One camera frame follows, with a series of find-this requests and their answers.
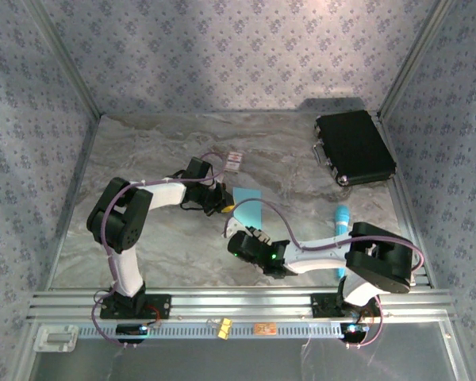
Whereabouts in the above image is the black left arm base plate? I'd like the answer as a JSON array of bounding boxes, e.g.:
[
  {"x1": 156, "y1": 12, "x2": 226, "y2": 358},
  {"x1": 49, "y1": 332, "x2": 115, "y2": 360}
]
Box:
[{"x1": 99, "y1": 294, "x2": 172, "y2": 321}]

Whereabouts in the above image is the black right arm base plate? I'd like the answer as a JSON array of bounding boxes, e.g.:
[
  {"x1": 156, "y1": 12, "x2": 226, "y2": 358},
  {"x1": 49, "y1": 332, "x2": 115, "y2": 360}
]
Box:
[{"x1": 311, "y1": 293, "x2": 384, "y2": 318}]

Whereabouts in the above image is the light blue paper sheet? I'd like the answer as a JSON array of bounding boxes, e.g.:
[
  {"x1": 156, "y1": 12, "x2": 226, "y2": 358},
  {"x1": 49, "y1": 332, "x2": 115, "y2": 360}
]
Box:
[{"x1": 232, "y1": 188, "x2": 263, "y2": 231}]

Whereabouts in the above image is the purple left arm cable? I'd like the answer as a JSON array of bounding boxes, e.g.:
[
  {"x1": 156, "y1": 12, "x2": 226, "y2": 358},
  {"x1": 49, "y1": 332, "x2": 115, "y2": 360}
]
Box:
[{"x1": 90, "y1": 152, "x2": 228, "y2": 350}]

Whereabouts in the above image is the white plastic bracket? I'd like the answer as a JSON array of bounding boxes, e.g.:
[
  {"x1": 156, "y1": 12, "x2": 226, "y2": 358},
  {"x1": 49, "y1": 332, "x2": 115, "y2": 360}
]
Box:
[{"x1": 33, "y1": 325, "x2": 79, "y2": 353}]

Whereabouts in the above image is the small black controller board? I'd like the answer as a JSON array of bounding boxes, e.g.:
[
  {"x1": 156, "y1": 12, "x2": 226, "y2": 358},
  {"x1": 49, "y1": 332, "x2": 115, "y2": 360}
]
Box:
[
  {"x1": 340, "y1": 321, "x2": 370, "y2": 342},
  {"x1": 116, "y1": 323, "x2": 150, "y2": 343}
]

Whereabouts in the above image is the yellow binder clip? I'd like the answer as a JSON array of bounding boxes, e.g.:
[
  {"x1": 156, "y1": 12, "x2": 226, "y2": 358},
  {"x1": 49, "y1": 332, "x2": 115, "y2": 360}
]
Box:
[{"x1": 215, "y1": 317, "x2": 233, "y2": 341}]

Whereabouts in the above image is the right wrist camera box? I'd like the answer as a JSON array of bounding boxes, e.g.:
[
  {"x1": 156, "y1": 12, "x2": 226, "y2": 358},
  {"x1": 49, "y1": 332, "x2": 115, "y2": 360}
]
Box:
[{"x1": 221, "y1": 216, "x2": 247, "y2": 239}]

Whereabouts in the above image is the aluminium corner post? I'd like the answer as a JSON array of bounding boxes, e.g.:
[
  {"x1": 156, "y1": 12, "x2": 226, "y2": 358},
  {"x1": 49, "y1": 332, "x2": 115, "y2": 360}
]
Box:
[
  {"x1": 378, "y1": 0, "x2": 457, "y2": 120},
  {"x1": 23, "y1": 0, "x2": 104, "y2": 118}
]

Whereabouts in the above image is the black hard case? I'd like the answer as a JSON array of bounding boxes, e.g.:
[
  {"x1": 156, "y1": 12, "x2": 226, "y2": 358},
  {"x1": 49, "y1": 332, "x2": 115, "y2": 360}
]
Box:
[{"x1": 313, "y1": 110, "x2": 397, "y2": 187}]

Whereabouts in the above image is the aluminium front rail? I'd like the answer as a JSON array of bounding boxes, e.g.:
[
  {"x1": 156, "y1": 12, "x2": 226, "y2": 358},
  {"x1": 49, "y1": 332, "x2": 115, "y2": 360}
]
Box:
[{"x1": 25, "y1": 288, "x2": 455, "y2": 322}]

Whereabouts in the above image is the light blue tube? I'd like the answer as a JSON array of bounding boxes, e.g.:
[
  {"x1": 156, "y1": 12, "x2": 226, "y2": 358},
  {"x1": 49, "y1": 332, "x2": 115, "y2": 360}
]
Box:
[{"x1": 332, "y1": 205, "x2": 352, "y2": 279}]

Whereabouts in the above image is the slotted grey cable duct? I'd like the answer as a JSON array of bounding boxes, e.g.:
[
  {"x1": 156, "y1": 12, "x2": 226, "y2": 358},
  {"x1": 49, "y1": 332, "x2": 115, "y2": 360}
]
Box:
[{"x1": 77, "y1": 321, "x2": 344, "y2": 339}]

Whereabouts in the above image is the small red white card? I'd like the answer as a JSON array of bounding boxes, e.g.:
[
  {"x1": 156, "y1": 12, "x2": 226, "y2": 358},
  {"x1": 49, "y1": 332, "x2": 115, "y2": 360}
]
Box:
[{"x1": 225, "y1": 152, "x2": 244, "y2": 174}]

